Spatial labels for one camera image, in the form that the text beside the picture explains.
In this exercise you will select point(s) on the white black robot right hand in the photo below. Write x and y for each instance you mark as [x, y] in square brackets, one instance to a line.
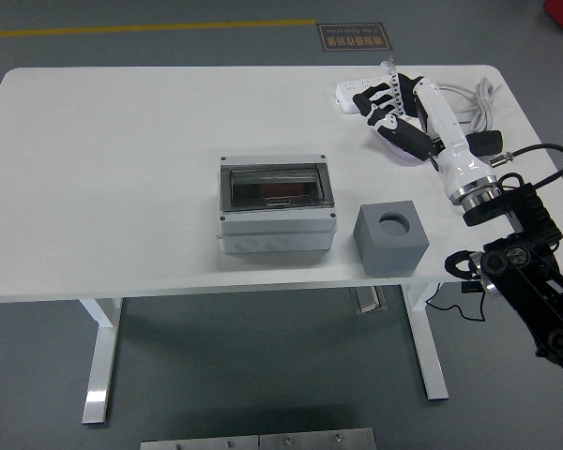
[443, 126]

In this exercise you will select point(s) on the orange cylindrical battery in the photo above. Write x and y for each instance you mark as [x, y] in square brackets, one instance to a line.
[281, 190]

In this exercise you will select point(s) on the grey plastic junction box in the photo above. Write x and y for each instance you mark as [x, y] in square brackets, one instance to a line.
[272, 232]

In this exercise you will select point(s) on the transparent hinged box lid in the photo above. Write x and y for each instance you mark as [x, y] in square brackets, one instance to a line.
[244, 187]

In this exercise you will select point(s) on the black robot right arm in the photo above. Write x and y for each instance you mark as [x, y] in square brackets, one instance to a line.
[525, 262]

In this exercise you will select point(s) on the grey cube battery holder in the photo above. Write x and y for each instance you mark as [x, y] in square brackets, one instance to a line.
[389, 248]

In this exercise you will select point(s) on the black power adapter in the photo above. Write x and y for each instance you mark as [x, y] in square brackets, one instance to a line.
[490, 140]

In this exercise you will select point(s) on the purple plastic tray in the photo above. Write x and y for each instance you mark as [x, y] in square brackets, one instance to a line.
[403, 158]

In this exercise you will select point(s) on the white power strip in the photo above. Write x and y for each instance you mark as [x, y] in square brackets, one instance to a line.
[352, 89]

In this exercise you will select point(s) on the brown floor sign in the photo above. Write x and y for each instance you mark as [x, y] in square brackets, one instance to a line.
[354, 37]

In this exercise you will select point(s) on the silver floor fixture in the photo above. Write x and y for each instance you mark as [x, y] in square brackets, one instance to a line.
[368, 300]

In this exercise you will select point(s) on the white table leg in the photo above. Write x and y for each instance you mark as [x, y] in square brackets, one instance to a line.
[101, 356]
[427, 356]

